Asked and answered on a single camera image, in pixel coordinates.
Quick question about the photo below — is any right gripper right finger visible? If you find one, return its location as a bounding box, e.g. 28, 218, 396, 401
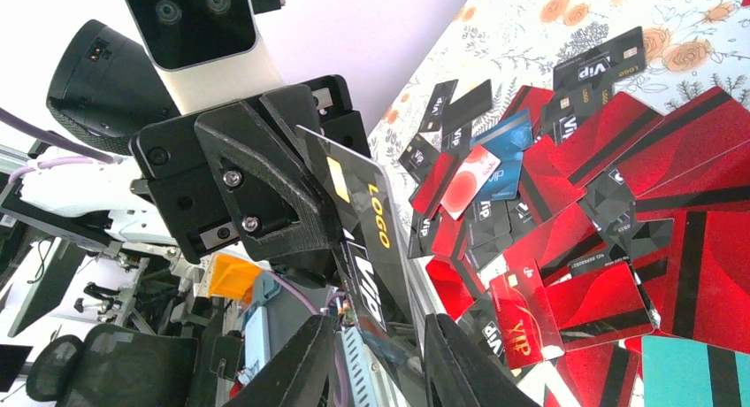
423, 313, 536, 407

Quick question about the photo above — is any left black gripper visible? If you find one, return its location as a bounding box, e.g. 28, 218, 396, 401
129, 74, 370, 288

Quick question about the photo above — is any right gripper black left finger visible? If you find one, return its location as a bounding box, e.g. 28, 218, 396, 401
225, 315, 334, 407

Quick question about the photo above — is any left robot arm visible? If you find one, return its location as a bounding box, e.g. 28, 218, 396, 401
46, 20, 369, 288

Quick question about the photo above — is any red vip card gold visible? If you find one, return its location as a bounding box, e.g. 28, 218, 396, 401
489, 258, 565, 369

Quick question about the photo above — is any white card red spot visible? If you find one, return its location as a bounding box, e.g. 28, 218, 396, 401
440, 145, 501, 220

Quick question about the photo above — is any teal card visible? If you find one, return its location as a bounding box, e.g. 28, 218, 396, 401
642, 336, 749, 407

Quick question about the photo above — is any blue card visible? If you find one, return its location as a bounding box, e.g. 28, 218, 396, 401
471, 109, 533, 202

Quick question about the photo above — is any orange box background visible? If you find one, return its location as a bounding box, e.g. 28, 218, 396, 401
207, 254, 263, 302

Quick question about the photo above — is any black mesh office chair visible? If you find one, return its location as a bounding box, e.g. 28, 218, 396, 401
26, 323, 199, 406

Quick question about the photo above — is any floral table mat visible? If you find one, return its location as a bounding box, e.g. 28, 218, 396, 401
367, 0, 750, 407

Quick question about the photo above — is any aluminium rail frame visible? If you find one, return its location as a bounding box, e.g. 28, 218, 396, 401
342, 256, 445, 406

